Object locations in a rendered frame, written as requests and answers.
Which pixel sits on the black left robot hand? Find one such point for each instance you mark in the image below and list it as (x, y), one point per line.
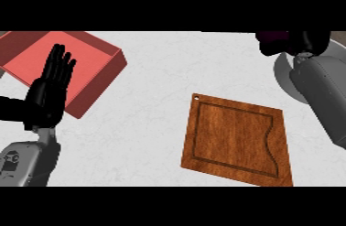
(47, 95)

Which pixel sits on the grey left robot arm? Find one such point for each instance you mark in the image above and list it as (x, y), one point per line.
(28, 162)

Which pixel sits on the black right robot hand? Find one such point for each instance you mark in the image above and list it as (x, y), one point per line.
(311, 40)

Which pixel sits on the red square box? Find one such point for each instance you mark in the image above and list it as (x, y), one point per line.
(96, 68)

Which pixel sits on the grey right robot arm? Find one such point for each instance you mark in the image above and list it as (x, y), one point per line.
(327, 92)

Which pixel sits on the brown wooden cutting board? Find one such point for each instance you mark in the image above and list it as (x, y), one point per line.
(237, 138)

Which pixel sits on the dark purple eggplant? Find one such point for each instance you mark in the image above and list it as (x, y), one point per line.
(271, 42)

